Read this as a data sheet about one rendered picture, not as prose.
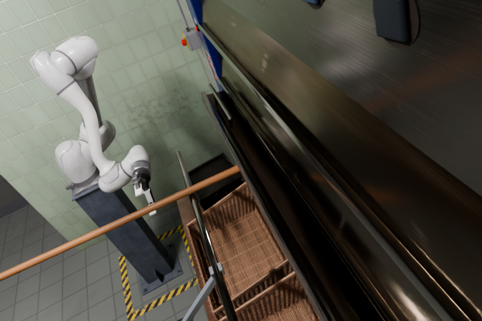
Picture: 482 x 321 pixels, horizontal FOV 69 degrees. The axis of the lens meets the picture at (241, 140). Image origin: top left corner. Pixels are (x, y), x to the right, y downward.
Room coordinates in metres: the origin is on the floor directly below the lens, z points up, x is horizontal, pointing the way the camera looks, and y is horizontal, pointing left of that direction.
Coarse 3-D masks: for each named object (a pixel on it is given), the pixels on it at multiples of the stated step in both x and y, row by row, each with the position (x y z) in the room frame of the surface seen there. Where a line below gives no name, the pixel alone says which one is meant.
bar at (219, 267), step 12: (180, 156) 1.37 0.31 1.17; (180, 168) 1.29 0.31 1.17; (192, 204) 1.03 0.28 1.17; (204, 228) 0.89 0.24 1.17; (204, 240) 0.83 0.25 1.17; (216, 264) 0.72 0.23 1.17; (216, 276) 0.68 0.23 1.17; (204, 288) 0.70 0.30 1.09; (204, 300) 0.69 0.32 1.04; (228, 300) 0.58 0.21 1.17; (192, 312) 0.68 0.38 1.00; (228, 312) 0.54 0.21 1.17
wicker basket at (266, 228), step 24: (240, 192) 1.38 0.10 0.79; (216, 216) 1.36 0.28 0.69; (240, 216) 1.38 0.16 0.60; (264, 216) 1.26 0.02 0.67; (192, 240) 1.23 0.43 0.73; (216, 240) 1.29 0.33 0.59; (240, 240) 1.22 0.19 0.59; (264, 240) 1.17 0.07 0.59; (240, 264) 1.08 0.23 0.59; (264, 264) 1.03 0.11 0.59; (288, 264) 0.86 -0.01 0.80; (216, 288) 1.00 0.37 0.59; (240, 288) 0.95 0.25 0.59; (264, 288) 0.84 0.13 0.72; (216, 312) 0.80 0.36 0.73
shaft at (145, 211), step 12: (204, 180) 1.11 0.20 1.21; (216, 180) 1.10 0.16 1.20; (180, 192) 1.09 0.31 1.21; (192, 192) 1.08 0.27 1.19; (156, 204) 1.07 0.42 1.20; (132, 216) 1.06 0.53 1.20; (108, 228) 1.04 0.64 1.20; (72, 240) 1.04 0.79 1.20; (84, 240) 1.03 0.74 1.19; (48, 252) 1.02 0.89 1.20; (60, 252) 1.02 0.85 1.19; (24, 264) 1.01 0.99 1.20; (36, 264) 1.01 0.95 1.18; (0, 276) 1.00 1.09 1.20
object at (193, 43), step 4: (192, 28) 2.07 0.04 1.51; (184, 32) 2.05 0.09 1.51; (188, 32) 2.02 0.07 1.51; (192, 32) 2.00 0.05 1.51; (196, 32) 2.00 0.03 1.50; (184, 36) 2.00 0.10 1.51; (188, 36) 1.99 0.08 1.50; (192, 36) 1.99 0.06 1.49; (196, 36) 1.99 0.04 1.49; (188, 40) 1.99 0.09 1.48; (192, 40) 1.99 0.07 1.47; (196, 40) 1.99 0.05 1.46; (188, 44) 1.99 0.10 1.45; (192, 44) 1.99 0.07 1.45; (196, 44) 1.99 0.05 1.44; (200, 44) 1.99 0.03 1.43; (192, 48) 1.99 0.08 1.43; (196, 48) 1.99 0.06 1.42
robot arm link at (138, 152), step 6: (132, 150) 1.46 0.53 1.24; (138, 150) 1.45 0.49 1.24; (144, 150) 1.46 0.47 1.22; (126, 156) 1.45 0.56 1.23; (132, 156) 1.42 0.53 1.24; (138, 156) 1.40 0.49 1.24; (144, 156) 1.41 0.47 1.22; (120, 162) 1.44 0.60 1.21; (126, 162) 1.41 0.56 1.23; (132, 162) 1.39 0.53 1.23; (150, 162) 1.40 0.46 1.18; (126, 168) 1.39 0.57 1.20
